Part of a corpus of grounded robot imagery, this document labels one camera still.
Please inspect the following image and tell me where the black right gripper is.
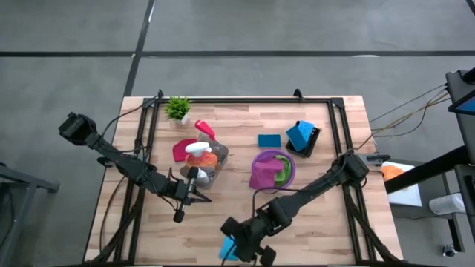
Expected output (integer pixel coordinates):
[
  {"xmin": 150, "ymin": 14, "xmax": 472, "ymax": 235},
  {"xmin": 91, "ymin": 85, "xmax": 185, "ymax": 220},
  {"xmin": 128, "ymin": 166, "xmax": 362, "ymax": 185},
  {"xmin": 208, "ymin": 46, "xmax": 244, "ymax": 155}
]
[{"xmin": 220, "ymin": 217, "xmax": 278, "ymax": 267}]

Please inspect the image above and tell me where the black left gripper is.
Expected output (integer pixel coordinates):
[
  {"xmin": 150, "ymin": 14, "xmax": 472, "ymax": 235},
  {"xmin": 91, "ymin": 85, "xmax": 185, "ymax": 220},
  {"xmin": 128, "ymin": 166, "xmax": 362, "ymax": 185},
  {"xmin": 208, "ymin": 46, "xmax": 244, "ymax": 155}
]
[{"xmin": 173, "ymin": 167, "xmax": 212, "ymax": 224}]

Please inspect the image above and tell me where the white labelled plastic bottle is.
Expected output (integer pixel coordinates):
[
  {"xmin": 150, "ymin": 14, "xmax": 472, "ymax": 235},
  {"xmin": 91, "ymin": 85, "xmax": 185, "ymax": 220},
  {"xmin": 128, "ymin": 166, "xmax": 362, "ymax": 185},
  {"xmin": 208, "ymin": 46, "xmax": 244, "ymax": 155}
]
[{"xmin": 195, "ymin": 167, "xmax": 211, "ymax": 186}]

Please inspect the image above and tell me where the orange spray bottle white trigger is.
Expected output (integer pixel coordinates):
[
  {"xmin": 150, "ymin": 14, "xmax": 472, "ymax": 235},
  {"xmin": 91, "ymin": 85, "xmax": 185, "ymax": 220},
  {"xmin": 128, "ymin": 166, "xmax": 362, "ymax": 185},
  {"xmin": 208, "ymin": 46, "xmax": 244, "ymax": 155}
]
[{"xmin": 184, "ymin": 141, "xmax": 219, "ymax": 172}]

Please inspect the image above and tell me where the clear grey plastic bin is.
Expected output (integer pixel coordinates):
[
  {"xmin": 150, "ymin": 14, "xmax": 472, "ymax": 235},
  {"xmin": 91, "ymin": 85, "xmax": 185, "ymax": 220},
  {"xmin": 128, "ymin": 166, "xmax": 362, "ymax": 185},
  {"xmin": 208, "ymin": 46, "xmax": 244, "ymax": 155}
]
[{"xmin": 181, "ymin": 131, "xmax": 230, "ymax": 189}]

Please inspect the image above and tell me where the red cloth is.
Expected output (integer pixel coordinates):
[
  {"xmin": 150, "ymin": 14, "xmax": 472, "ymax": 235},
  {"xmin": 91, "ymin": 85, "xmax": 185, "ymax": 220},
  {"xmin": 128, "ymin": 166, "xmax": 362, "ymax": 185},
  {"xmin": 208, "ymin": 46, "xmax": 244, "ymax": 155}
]
[{"xmin": 171, "ymin": 138, "xmax": 198, "ymax": 163}]

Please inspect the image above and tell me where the purple cloth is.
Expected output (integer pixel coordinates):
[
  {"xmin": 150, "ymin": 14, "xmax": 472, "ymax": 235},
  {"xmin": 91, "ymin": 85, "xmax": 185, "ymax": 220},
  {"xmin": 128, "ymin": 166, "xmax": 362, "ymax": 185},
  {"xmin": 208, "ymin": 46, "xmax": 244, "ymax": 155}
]
[{"xmin": 248, "ymin": 158, "xmax": 285, "ymax": 191}]

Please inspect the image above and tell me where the clear spray bottle red trigger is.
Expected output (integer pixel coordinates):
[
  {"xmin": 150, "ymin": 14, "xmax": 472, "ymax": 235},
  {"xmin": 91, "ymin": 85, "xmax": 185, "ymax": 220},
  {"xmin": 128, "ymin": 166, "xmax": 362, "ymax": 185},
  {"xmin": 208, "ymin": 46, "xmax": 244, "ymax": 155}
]
[{"xmin": 194, "ymin": 119, "xmax": 228, "ymax": 156}]

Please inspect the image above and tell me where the purple plastic bucket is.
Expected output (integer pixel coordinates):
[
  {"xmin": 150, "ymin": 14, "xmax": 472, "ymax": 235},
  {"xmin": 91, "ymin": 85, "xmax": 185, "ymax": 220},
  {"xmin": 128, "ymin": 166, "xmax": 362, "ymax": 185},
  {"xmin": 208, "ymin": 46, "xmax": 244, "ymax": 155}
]
[{"xmin": 250, "ymin": 148, "xmax": 297, "ymax": 194}]

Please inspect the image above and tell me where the green microfibre cloth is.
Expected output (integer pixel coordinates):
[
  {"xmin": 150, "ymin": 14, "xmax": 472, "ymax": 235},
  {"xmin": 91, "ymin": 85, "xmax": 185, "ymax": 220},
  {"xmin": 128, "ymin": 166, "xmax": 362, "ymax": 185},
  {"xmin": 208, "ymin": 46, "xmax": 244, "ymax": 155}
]
[{"xmin": 274, "ymin": 154, "xmax": 293, "ymax": 185}]

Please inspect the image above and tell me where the small potted green plant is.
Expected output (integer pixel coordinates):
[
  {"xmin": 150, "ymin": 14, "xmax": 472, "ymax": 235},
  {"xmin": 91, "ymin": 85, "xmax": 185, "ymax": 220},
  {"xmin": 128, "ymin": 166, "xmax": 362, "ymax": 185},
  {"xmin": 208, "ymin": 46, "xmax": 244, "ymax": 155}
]
[{"xmin": 163, "ymin": 96, "xmax": 192, "ymax": 126}]

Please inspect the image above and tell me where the black mesh plastic basket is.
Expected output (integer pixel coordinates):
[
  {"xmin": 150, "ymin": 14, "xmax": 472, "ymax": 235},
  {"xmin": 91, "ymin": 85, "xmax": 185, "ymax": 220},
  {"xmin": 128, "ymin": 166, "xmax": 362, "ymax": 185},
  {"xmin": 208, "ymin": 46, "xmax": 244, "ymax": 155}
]
[{"xmin": 284, "ymin": 120, "xmax": 322, "ymax": 159}]

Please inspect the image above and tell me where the orange object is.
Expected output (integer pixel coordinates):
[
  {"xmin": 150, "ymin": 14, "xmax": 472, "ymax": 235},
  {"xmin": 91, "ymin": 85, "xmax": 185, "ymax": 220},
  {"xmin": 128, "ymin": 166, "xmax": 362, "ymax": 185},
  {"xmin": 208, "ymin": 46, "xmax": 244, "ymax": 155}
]
[{"xmin": 381, "ymin": 165, "xmax": 406, "ymax": 182}]

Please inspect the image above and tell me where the white paper sheet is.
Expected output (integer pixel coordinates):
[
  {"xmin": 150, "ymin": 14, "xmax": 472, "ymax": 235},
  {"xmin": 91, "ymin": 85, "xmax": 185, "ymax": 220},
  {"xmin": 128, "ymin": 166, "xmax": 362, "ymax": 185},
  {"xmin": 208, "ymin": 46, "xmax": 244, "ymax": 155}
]
[{"xmin": 381, "ymin": 161, "xmax": 423, "ymax": 208}]

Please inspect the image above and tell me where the grey metal side table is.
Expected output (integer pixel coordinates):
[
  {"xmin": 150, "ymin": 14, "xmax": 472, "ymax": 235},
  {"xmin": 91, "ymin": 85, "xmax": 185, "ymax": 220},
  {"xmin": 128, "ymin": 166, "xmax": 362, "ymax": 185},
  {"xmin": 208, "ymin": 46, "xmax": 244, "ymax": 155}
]
[{"xmin": 0, "ymin": 159, "xmax": 60, "ymax": 260}]

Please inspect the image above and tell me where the white paper roll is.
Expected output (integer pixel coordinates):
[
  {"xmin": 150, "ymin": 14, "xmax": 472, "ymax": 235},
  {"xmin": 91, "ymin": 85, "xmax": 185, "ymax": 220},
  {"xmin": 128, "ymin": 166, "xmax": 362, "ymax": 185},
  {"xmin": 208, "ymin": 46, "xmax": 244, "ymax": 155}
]
[{"xmin": 428, "ymin": 192, "xmax": 467, "ymax": 217}]

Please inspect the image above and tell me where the black equipment stand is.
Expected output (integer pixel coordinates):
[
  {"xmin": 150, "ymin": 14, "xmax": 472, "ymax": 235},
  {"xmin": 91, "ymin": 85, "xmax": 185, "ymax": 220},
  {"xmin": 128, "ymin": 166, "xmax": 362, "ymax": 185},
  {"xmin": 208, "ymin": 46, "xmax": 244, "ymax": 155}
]
[{"xmin": 384, "ymin": 66, "xmax": 475, "ymax": 253}]

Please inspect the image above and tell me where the blue tablet screen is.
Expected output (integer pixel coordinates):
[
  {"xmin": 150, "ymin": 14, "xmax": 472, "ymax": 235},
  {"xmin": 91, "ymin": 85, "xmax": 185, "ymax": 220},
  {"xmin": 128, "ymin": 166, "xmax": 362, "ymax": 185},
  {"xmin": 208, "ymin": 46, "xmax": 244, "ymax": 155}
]
[{"xmin": 448, "ymin": 88, "xmax": 475, "ymax": 116}]

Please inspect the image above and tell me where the black aluminium table frame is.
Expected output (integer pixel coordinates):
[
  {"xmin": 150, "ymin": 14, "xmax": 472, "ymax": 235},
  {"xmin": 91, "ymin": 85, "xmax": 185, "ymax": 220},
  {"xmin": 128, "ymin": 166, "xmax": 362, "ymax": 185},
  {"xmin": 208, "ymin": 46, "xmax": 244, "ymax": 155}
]
[{"xmin": 83, "ymin": 88, "xmax": 405, "ymax": 266}]

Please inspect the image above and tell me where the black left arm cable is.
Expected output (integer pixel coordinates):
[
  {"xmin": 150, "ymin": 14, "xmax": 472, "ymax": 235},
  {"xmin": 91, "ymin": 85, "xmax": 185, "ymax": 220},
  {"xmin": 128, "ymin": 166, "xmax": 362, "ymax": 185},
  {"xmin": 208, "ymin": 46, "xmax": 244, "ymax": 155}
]
[{"xmin": 99, "ymin": 99, "xmax": 148, "ymax": 138}]

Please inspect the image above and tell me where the thin black cable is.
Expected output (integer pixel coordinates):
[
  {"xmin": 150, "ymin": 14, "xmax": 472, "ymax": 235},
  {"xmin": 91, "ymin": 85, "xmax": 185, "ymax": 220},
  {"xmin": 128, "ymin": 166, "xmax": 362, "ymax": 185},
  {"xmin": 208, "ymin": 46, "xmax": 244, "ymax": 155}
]
[{"xmin": 369, "ymin": 84, "xmax": 452, "ymax": 138}]

